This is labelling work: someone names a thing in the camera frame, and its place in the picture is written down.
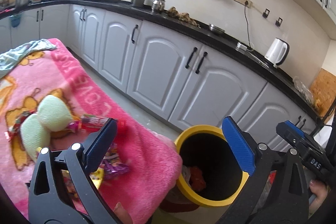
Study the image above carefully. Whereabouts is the wall power strip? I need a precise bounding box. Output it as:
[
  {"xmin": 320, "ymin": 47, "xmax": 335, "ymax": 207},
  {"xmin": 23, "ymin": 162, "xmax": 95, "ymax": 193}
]
[{"xmin": 234, "ymin": 0, "xmax": 252, "ymax": 8}]

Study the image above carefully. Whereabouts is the red candy tube wrapper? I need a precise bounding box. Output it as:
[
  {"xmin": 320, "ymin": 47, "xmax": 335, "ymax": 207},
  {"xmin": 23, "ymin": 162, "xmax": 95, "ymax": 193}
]
[{"xmin": 79, "ymin": 113, "xmax": 127, "ymax": 133}]

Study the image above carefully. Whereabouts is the red mesh net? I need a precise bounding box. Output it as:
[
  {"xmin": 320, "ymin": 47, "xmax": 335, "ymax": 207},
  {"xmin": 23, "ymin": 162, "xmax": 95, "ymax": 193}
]
[{"xmin": 189, "ymin": 166, "xmax": 206, "ymax": 192}]

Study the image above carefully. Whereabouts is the steel kettle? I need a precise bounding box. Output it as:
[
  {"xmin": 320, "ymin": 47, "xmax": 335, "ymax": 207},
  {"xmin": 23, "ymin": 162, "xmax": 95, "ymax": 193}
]
[{"xmin": 151, "ymin": 0, "xmax": 166, "ymax": 14}]

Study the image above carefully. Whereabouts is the clear plastic bag on counter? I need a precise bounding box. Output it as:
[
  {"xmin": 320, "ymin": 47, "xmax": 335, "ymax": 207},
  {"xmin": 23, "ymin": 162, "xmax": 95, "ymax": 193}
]
[{"xmin": 293, "ymin": 76, "xmax": 314, "ymax": 106}]

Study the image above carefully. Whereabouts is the black counter top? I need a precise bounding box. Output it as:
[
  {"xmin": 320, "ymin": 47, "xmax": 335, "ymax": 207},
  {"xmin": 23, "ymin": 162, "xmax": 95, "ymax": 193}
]
[{"xmin": 1, "ymin": 0, "xmax": 320, "ymax": 122}]

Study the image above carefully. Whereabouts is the white electric kettle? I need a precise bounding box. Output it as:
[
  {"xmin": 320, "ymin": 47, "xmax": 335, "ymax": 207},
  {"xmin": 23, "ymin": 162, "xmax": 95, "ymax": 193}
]
[{"xmin": 265, "ymin": 38, "xmax": 290, "ymax": 68}]

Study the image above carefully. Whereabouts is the yellow rimmed trash bin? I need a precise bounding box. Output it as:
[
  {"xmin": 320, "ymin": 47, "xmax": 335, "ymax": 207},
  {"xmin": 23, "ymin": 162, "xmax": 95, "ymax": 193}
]
[{"xmin": 175, "ymin": 125, "xmax": 249, "ymax": 207}]

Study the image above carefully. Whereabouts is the pink cartoon blanket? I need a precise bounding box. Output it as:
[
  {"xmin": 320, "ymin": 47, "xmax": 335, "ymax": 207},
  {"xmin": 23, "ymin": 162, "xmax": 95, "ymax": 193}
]
[{"xmin": 1, "ymin": 38, "xmax": 182, "ymax": 223}]

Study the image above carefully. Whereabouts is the light blue cloth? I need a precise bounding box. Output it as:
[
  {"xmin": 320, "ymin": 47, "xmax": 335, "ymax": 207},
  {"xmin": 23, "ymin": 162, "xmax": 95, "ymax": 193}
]
[{"xmin": 1, "ymin": 39, "xmax": 57, "ymax": 78}]

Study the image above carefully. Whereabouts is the person's right hand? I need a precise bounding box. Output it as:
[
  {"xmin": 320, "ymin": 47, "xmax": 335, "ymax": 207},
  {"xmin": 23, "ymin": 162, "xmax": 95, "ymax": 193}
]
[{"xmin": 309, "ymin": 180, "xmax": 328, "ymax": 214}]

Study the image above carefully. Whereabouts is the purple candy wrapper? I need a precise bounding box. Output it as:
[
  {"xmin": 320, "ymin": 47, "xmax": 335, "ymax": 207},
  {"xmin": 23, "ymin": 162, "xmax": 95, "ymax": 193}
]
[{"xmin": 100, "ymin": 143, "xmax": 129, "ymax": 180}]

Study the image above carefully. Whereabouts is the steel bowl on counter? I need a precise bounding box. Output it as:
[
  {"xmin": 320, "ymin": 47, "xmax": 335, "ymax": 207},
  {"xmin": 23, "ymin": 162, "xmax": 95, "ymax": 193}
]
[{"xmin": 209, "ymin": 24, "xmax": 225, "ymax": 36}]

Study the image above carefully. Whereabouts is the light green knitted cloth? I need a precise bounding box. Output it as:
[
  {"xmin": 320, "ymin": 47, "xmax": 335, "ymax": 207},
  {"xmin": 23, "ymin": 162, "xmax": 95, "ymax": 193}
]
[{"xmin": 20, "ymin": 95, "xmax": 73, "ymax": 161}]

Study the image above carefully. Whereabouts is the ginger roots pile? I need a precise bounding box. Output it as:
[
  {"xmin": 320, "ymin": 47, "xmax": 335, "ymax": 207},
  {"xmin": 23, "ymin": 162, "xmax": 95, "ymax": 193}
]
[{"xmin": 166, "ymin": 7, "xmax": 200, "ymax": 28}]

